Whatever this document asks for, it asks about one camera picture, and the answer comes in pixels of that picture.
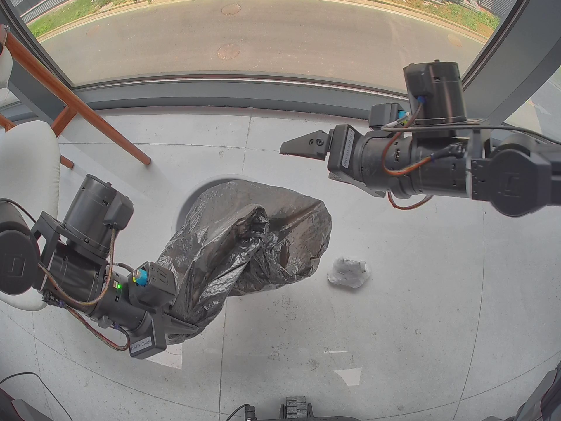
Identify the black plastic bag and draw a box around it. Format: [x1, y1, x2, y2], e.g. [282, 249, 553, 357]
[155, 181, 333, 345]

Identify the white cushioned wooden chair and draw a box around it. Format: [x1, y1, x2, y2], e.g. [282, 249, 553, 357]
[0, 24, 152, 313]

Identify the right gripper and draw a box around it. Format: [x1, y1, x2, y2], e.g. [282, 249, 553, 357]
[327, 122, 420, 199]

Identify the black cable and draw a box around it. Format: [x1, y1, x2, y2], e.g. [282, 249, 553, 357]
[380, 119, 561, 144]
[226, 404, 257, 421]
[0, 371, 73, 421]

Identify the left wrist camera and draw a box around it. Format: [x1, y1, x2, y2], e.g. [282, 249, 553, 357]
[128, 260, 177, 314]

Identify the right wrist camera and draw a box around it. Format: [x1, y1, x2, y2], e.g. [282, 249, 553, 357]
[369, 102, 411, 134]

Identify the window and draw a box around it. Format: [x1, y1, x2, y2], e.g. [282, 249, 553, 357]
[0, 0, 561, 148]

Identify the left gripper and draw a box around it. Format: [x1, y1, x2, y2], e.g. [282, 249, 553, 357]
[90, 274, 198, 361]

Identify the crumpled white paper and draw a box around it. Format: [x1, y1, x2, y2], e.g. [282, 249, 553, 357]
[327, 256, 371, 289]

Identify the white trash bin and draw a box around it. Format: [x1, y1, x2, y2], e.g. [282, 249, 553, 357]
[175, 173, 260, 237]

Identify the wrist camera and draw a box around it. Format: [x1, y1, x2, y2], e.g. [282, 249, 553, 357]
[369, 102, 411, 134]
[128, 260, 177, 314]

